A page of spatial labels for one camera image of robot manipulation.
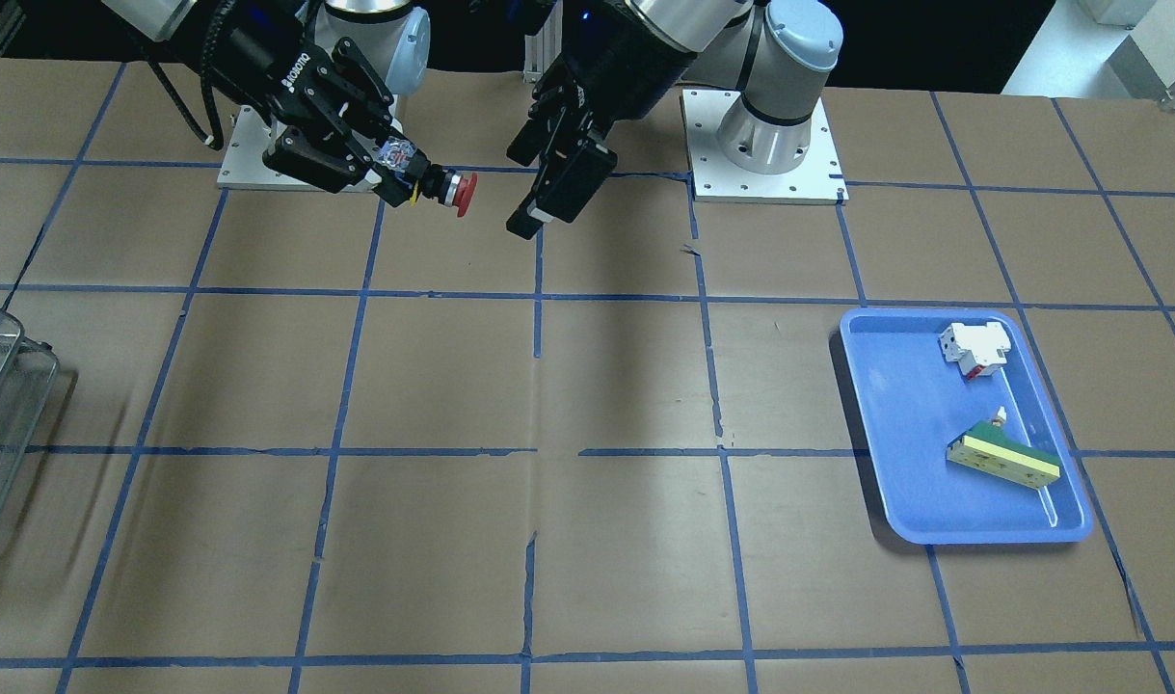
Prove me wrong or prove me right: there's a blue plastic tray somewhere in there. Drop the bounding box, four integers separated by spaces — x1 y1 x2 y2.
839 306 1094 545

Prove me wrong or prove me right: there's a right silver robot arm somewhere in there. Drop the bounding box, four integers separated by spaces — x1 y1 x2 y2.
108 1 474 209

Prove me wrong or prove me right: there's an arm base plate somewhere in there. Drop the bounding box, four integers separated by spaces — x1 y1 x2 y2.
217 105 380 194
682 89 850 205

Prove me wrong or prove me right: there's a white circuit breaker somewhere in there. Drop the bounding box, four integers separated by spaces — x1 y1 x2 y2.
938 321 1013 382

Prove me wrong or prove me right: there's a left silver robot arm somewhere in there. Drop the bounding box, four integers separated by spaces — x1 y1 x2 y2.
506 1 842 240

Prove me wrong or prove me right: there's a red emergency stop button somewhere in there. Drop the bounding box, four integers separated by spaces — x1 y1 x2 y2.
375 139 478 218

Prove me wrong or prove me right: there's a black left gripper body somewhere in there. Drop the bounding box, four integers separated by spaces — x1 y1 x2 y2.
529 1 697 139

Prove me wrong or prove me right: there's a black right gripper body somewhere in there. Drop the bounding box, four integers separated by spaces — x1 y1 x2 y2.
204 19 384 149

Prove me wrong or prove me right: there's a green yellow terminal block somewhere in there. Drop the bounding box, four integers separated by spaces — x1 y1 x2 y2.
946 406 1061 489

